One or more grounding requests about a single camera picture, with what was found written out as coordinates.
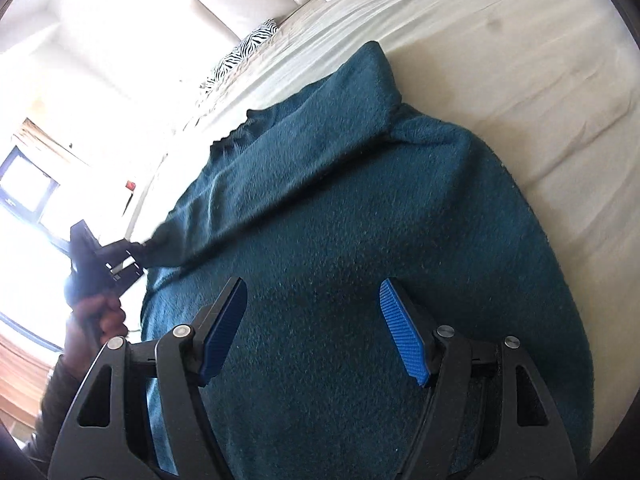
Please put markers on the dark teal knit sweater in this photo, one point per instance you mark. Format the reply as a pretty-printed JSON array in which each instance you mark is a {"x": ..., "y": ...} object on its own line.
[{"x": 314, "y": 202}]

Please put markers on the beige bed sheet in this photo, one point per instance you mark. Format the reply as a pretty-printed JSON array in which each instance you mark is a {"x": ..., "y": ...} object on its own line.
[{"x": 552, "y": 86}]

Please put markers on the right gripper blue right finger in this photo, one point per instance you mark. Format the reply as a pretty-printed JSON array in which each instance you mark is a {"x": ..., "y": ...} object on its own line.
[{"x": 411, "y": 331}]

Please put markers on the window with black frame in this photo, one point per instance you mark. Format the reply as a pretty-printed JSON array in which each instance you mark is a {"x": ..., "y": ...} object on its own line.
[{"x": 25, "y": 187}]

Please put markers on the person's left hand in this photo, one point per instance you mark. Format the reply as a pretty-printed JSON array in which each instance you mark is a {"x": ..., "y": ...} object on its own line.
[{"x": 94, "y": 322}]

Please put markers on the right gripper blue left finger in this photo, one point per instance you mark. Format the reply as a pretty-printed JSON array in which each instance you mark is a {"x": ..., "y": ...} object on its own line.
[{"x": 215, "y": 328}]

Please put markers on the zebra print pillow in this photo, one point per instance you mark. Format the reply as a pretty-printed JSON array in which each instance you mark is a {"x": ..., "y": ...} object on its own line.
[{"x": 240, "y": 54}]

